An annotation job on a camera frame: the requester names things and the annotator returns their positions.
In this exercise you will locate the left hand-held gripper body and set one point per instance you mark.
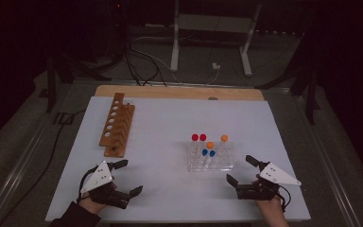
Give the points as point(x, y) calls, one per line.
point(98, 182)

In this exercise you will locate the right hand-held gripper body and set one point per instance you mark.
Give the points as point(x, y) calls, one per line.
point(275, 175)

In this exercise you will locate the clear plastic tube rack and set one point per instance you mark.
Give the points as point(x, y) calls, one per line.
point(223, 159)

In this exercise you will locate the blue capped test tube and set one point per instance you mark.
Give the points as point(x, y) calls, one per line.
point(204, 152)
point(212, 153)

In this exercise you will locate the orange capped test tube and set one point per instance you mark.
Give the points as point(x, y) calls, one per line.
point(224, 138)
point(210, 145)

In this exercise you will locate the wooden test tube rack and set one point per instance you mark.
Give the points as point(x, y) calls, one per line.
point(121, 126)

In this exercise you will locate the red capped test tube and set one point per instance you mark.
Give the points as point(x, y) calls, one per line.
point(195, 137)
point(203, 137)

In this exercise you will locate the person's left hand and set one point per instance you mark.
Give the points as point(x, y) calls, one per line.
point(90, 207)

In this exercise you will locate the person's right hand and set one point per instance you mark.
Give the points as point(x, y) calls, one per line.
point(270, 208)

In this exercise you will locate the white table mat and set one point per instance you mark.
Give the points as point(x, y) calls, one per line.
point(164, 132)

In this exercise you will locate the dark round table grommet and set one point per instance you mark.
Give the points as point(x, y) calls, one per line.
point(212, 98)

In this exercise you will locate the black stand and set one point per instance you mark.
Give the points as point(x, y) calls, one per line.
point(51, 88)
point(311, 101)

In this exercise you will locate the white plug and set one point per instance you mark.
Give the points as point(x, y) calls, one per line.
point(216, 66)

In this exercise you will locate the black floor bracket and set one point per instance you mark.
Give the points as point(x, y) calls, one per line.
point(63, 118)

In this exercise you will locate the white metal stand frame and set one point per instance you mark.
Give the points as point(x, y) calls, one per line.
point(175, 47)

